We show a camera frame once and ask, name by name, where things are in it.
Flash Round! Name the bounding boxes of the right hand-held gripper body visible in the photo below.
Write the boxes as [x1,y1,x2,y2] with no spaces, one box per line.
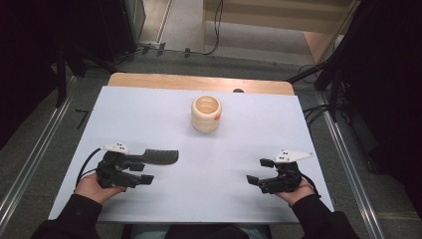
[258,149,316,195]

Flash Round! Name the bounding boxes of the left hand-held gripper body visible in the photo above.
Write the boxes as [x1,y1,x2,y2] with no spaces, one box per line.
[96,142,143,189]

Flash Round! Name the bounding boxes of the dark grey comb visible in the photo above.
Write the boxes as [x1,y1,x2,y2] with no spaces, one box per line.
[126,148,180,166]

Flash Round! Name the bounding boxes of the person's right hand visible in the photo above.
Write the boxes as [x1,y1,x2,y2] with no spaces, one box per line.
[274,178,317,208]

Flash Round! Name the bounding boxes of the person's left hand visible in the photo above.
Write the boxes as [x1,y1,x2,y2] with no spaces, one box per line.
[74,171,127,205]

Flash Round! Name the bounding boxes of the white table cover sheet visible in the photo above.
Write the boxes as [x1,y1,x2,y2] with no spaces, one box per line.
[48,85,334,224]

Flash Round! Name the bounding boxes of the cream ribbed cup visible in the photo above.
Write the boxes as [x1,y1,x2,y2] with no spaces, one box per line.
[190,95,223,134]

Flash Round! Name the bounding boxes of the black metal stand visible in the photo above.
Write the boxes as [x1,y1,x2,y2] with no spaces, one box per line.
[286,46,354,123]
[54,41,117,109]

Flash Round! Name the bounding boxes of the light wooden furniture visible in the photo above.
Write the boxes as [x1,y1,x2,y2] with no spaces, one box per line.
[200,0,362,65]

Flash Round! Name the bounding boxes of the dark cabinet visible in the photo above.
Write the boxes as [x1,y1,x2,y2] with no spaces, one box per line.
[0,0,147,64]

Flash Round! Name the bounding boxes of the left hand-held gripper cable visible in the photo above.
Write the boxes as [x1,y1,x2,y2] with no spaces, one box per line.
[75,147,103,188]

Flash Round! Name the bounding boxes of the hand-held gripper cable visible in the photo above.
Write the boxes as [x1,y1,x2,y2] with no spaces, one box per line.
[75,147,103,188]
[300,173,322,199]

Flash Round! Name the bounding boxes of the right hand-held gripper cable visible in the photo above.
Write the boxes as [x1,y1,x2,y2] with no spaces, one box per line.
[300,173,322,199]

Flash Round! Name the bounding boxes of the black floor cables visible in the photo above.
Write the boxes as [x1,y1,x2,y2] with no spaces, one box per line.
[302,103,333,128]

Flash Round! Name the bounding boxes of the metal floor rail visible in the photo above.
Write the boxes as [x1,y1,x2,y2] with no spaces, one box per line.
[0,75,82,231]
[314,91,386,239]

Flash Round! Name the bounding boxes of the black hanging cable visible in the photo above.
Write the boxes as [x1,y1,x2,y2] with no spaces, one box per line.
[200,0,225,57]

